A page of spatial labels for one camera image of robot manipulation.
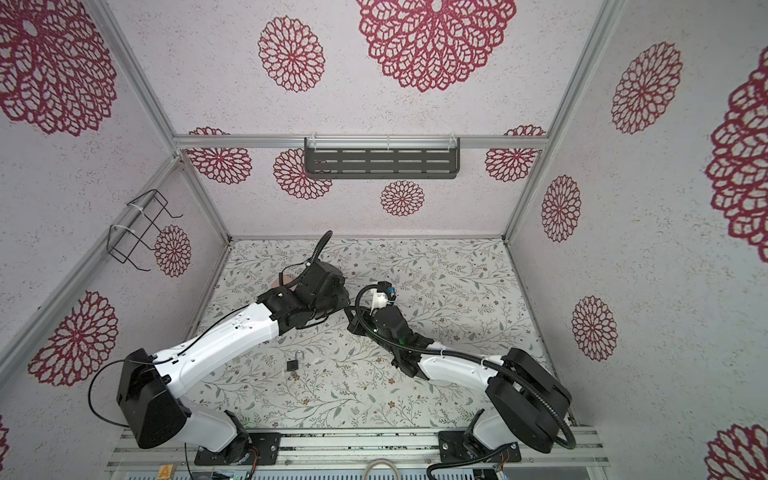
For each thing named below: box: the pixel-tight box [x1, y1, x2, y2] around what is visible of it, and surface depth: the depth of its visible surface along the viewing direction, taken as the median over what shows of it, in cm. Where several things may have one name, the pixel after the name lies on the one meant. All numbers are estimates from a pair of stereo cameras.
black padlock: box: [286, 350, 305, 371], surface depth 89 cm
